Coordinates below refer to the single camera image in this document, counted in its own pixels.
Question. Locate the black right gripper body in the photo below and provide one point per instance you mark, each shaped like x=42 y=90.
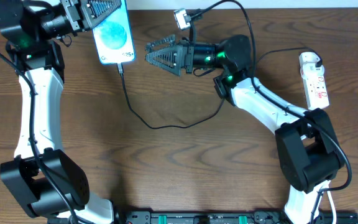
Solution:
x=188 y=56

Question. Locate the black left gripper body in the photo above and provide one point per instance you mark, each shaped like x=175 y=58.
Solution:
x=75 y=15

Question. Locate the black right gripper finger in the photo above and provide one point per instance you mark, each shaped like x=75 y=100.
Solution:
x=155 y=45
x=168 y=58

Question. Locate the blue Galaxy smartphone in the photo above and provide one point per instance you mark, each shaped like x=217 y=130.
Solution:
x=113 y=37

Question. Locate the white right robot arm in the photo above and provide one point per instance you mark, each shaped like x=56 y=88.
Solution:
x=308 y=151

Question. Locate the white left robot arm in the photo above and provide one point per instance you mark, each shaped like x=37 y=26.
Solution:
x=44 y=181

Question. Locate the white power strip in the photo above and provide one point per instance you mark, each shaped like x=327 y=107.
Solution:
x=316 y=93

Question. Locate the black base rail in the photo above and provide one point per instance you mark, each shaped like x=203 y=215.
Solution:
x=263 y=217

